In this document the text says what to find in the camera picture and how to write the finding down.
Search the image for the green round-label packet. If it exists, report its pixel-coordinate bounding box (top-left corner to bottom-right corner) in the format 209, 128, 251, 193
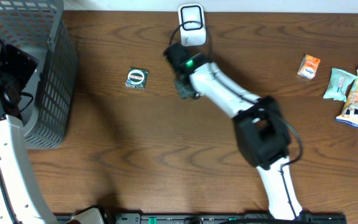
125, 67, 149, 90

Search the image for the orange tissue pack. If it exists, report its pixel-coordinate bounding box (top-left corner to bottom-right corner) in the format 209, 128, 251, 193
297, 54, 321, 80

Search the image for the green wipes packet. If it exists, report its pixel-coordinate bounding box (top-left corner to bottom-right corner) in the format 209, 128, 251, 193
323, 68, 357, 102

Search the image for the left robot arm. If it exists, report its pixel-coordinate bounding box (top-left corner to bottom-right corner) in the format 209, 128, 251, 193
0, 39, 62, 223

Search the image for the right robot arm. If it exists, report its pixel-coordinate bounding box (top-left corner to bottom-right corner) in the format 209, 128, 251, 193
163, 43, 303, 220

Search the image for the white barcode scanner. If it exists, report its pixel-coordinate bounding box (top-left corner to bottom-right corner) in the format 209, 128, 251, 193
178, 3, 206, 47

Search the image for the grey plastic mesh basket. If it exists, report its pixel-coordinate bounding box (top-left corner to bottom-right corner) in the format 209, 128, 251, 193
0, 0, 78, 149

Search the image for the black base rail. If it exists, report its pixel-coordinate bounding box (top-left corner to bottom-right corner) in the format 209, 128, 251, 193
102, 213, 347, 224

